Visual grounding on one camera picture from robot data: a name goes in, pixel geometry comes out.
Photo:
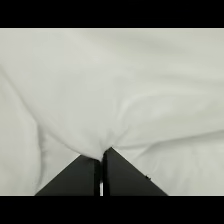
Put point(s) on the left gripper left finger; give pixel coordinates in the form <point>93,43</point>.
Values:
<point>78,178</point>

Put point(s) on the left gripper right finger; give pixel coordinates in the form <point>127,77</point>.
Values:
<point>126,176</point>

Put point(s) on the white garment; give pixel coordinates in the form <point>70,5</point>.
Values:
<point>113,90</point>

